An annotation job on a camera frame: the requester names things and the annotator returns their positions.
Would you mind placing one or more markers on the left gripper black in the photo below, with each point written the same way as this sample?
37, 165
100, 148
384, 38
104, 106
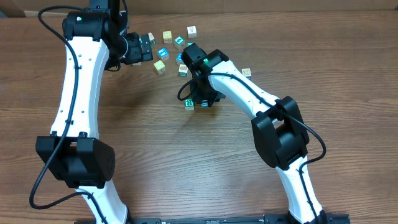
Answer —
136, 54

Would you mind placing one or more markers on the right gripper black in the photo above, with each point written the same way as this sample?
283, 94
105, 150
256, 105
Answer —
198, 96

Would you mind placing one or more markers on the green letter R block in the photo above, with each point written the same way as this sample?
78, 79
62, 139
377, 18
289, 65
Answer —
189, 104

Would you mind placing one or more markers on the pretzel picture block blue side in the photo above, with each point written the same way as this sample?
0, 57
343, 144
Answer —
204, 104

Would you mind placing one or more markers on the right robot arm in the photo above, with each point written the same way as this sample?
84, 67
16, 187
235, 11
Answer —
280, 135

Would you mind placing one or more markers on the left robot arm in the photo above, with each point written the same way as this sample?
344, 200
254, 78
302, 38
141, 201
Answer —
96, 39

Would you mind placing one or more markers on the white block green number side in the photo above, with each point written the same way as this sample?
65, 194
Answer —
151, 39

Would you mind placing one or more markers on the blue letter T block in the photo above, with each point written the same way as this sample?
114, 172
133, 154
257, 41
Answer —
163, 54

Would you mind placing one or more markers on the yellow block number 1 side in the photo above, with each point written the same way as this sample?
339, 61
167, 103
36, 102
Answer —
160, 67

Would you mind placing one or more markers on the pineapple picture block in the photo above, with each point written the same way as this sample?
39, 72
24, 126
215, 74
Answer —
183, 70

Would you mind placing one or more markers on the yellow block top row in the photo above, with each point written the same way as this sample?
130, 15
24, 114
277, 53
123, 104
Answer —
167, 37

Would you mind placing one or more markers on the blue letter H block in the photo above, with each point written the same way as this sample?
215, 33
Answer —
179, 58

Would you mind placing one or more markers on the green number 4 block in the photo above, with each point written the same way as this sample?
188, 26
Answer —
179, 42

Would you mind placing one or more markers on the white picture block blue side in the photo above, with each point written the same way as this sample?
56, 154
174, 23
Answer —
247, 73

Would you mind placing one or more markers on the white block M side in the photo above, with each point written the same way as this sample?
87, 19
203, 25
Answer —
192, 32

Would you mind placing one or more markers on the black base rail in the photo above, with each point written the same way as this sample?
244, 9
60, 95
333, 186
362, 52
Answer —
327, 218

